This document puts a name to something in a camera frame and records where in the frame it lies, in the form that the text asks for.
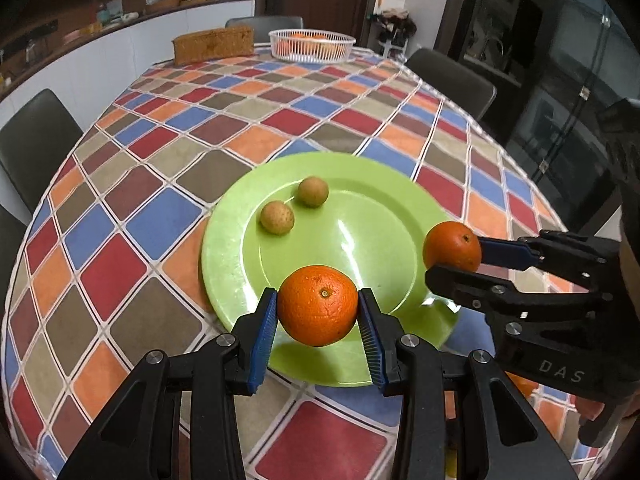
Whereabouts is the shoe rack with shoes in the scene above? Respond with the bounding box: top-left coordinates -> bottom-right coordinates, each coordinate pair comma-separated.
372,10 -> 418,58

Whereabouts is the grey dining chair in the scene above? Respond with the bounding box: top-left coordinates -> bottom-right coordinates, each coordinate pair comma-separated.
0,88 -> 85,226
225,16 -> 304,43
404,48 -> 497,121

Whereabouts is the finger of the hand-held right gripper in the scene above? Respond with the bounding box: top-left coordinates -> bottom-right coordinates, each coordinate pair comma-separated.
425,266 -> 613,332
477,230 -> 622,292

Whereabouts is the white curved cabinet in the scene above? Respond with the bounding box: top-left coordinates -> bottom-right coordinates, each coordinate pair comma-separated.
0,0 -> 256,111

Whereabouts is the small orange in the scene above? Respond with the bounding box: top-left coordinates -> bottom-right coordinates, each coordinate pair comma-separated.
422,221 -> 483,273

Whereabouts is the white wire basket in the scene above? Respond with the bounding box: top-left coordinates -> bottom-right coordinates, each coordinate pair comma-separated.
268,28 -> 357,64

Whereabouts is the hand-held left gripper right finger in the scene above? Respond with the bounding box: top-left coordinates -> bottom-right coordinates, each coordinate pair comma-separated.
357,287 -> 581,480

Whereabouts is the checkered colourful tablecloth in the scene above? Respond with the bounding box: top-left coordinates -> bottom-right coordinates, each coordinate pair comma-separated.
0,42 -> 601,480

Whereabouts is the brown longan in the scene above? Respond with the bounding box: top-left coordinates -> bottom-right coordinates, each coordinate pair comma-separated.
298,176 -> 329,208
260,201 -> 295,234

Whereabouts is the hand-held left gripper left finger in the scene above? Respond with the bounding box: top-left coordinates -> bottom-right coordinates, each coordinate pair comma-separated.
57,287 -> 278,480

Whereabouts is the green plate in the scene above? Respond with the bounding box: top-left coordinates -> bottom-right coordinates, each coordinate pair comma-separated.
201,152 -> 461,387

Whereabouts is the large orange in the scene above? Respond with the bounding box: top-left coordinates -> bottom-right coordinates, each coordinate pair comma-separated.
277,265 -> 360,347

